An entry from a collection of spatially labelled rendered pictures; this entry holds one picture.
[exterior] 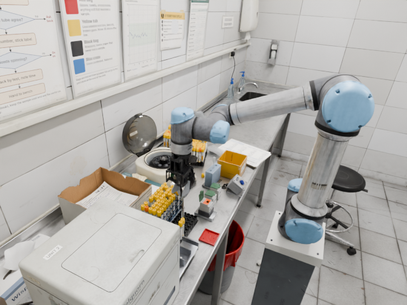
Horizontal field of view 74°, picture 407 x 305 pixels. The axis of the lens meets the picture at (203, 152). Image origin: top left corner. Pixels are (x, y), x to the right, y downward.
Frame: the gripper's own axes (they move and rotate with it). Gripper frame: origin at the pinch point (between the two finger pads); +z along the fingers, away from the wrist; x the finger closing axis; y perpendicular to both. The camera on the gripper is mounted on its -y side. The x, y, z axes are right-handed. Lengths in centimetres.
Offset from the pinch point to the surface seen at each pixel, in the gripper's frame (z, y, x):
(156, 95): -15, -60, -51
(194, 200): 17.7, -17.6, -3.1
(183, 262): 11.7, 20.1, 11.0
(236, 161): 13, -56, 6
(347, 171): 41, -129, 74
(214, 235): 17.5, -1.5, 14.1
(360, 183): 40, -116, 83
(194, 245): 13.7, 10.5, 10.4
